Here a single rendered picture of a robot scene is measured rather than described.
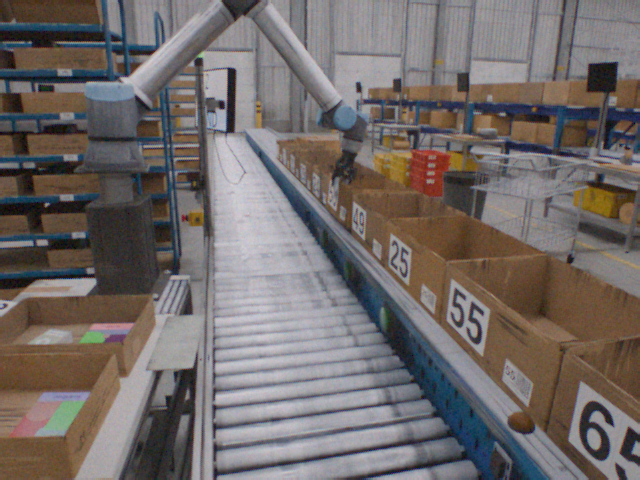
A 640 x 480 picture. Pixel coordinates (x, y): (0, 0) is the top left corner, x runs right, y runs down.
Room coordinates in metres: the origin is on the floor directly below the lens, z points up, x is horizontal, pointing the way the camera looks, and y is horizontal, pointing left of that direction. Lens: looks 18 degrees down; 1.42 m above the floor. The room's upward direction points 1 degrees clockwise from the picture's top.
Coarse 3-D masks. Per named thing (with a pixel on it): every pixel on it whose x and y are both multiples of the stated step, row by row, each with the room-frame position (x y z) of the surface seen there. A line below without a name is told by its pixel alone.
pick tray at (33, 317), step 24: (24, 312) 1.17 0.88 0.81; (48, 312) 1.19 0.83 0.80; (72, 312) 1.20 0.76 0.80; (96, 312) 1.21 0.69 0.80; (120, 312) 1.21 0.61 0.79; (144, 312) 1.12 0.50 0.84; (0, 336) 1.04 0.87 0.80; (24, 336) 1.12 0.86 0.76; (72, 336) 1.13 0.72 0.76; (144, 336) 1.10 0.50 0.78; (120, 360) 0.95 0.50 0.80
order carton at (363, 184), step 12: (360, 180) 2.18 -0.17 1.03; (372, 180) 2.20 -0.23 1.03; (384, 180) 2.21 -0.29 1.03; (348, 192) 1.80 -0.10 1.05; (360, 192) 1.78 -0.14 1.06; (372, 192) 1.79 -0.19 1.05; (396, 192) 1.81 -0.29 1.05; (408, 192) 1.82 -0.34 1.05; (348, 204) 1.78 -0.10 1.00; (336, 216) 1.93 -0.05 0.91; (348, 216) 1.77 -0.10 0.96; (348, 228) 1.77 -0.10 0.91
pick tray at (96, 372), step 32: (96, 352) 0.90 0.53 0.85; (0, 384) 0.87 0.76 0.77; (32, 384) 0.88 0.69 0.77; (64, 384) 0.89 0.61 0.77; (96, 384) 0.78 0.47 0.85; (0, 416) 0.78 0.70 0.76; (96, 416) 0.75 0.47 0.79; (0, 448) 0.61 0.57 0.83; (32, 448) 0.62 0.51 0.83; (64, 448) 0.63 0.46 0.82
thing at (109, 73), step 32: (0, 32) 2.30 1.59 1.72; (32, 32) 2.33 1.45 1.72; (64, 32) 2.35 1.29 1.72; (96, 32) 2.38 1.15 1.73; (128, 64) 2.69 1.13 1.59; (0, 160) 2.12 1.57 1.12; (32, 160) 2.16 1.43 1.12; (32, 192) 2.25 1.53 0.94; (0, 256) 2.36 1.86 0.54; (32, 256) 2.37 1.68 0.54
